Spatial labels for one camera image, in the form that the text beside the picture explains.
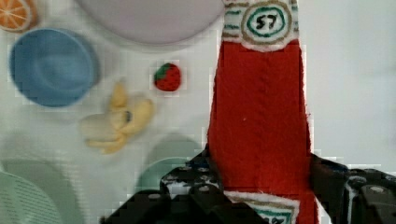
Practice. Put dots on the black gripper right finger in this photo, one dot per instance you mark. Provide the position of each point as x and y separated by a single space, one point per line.
353 196

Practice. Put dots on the plush peeled banana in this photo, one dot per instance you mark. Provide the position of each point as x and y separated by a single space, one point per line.
123 119

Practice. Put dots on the plush strawberry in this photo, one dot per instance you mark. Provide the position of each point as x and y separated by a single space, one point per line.
167 77

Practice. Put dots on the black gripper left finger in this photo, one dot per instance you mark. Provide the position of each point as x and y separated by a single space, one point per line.
200 170

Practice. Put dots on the blue bowl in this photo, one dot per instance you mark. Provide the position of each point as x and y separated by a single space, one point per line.
53 67

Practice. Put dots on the green cup with handle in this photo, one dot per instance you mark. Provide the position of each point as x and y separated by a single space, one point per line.
169 153

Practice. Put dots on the red plush ketchup bottle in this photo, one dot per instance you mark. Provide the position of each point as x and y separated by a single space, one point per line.
258 134

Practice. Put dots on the lilac oval plate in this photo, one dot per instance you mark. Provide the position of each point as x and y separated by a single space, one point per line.
154 22

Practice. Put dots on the plush orange half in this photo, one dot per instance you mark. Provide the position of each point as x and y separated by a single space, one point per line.
17 16

